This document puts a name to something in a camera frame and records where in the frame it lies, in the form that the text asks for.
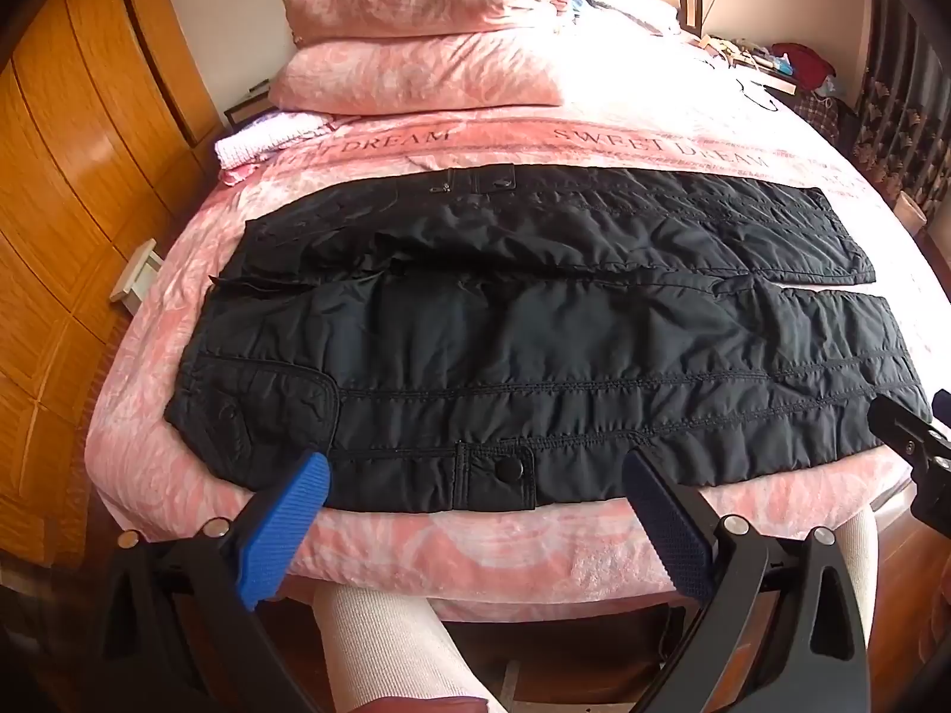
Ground black padded pants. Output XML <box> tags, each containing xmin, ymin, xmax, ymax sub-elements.
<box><xmin>166</xmin><ymin>164</ymin><xmax>927</xmax><ymax>513</ymax></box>

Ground person's white trouser leg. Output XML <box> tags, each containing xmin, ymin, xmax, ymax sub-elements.
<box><xmin>311</xmin><ymin>583</ymin><xmax>501</xmax><ymax>711</ymax></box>

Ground white small stool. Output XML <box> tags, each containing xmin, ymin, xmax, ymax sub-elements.
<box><xmin>109</xmin><ymin>238</ymin><xmax>163</xmax><ymax>316</ymax></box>

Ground dark patterned curtain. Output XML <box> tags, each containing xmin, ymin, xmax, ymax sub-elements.
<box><xmin>853</xmin><ymin>0</ymin><xmax>949</xmax><ymax>219</ymax></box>

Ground red cloth on nightstand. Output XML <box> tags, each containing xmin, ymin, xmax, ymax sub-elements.
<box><xmin>770</xmin><ymin>42</ymin><xmax>836</xmax><ymax>90</ymax></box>

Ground white pink folded cloth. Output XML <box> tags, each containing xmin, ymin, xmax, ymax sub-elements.
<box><xmin>215</xmin><ymin>111</ymin><xmax>342</xmax><ymax>171</ymax></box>

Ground pink leaf-pattern bedspread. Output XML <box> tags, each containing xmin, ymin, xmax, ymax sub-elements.
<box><xmin>86</xmin><ymin>21</ymin><xmax>949</xmax><ymax>621</ymax></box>

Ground orange wooden wardrobe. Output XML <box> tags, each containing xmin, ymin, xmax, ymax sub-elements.
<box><xmin>2</xmin><ymin>0</ymin><xmax>221</xmax><ymax>567</ymax></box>

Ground lower pink pillow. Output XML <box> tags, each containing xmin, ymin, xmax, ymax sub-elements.
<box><xmin>269</xmin><ymin>29</ymin><xmax>568</xmax><ymax>116</ymax></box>

